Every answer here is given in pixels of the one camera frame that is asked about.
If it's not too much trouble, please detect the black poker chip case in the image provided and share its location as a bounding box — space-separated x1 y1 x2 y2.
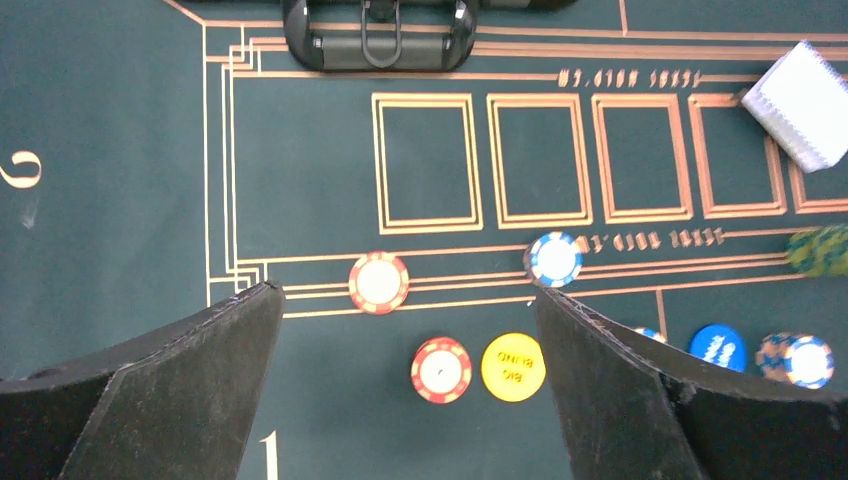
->
169 1 573 78

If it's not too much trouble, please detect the green poker chip stack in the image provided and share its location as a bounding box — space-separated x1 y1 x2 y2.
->
786 224 847 277

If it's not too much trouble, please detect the blue playing card deck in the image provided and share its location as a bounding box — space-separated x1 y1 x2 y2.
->
741 40 847 173

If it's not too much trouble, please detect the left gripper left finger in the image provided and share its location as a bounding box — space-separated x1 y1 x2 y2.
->
1 282 285 479

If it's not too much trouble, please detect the orange poker chip stack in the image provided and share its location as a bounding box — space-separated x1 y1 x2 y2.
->
348 251 410 315

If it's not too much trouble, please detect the blue small blind button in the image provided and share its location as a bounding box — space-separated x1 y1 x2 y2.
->
688 323 747 372

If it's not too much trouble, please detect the green poker table mat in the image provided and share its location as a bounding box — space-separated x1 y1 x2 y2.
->
1 1 847 479

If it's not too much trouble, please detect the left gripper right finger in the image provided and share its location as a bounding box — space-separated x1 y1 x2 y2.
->
536 288 847 479

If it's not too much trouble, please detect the yellow big blind button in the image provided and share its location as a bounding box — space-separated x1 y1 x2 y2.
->
480 332 546 403

